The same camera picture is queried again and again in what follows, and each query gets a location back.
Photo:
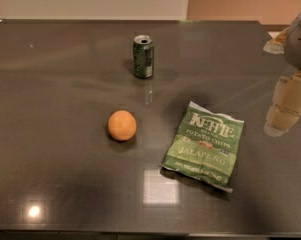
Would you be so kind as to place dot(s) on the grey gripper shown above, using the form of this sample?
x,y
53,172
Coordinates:
x,y
298,49

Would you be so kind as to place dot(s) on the orange fruit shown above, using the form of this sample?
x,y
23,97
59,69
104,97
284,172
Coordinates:
x,y
122,125

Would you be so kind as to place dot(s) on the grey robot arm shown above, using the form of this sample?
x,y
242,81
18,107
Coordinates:
x,y
285,110

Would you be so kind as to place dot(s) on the green Kettle chips bag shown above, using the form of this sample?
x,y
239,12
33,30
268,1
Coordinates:
x,y
205,147

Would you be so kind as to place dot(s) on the green soda can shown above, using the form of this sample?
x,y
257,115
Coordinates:
x,y
143,55

